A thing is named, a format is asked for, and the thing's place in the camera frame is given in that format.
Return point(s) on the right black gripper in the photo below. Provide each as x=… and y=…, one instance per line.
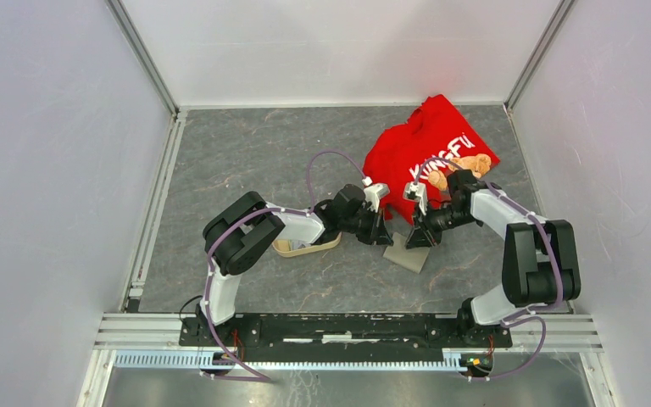
x=420, y=237

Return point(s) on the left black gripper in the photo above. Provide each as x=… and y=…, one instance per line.
x=380, y=236

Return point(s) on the beige oval tray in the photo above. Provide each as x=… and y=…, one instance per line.
x=282, y=247

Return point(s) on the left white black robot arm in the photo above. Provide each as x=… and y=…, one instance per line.
x=238, y=237

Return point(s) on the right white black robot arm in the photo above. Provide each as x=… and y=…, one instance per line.
x=540, y=268

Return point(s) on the red kung fu t-shirt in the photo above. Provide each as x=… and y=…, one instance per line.
x=434, y=140

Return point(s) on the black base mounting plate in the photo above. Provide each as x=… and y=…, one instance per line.
x=348, y=337

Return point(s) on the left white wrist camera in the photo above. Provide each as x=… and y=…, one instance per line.
x=374, y=192

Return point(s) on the aluminium frame rail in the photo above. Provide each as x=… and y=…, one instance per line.
x=153, y=341

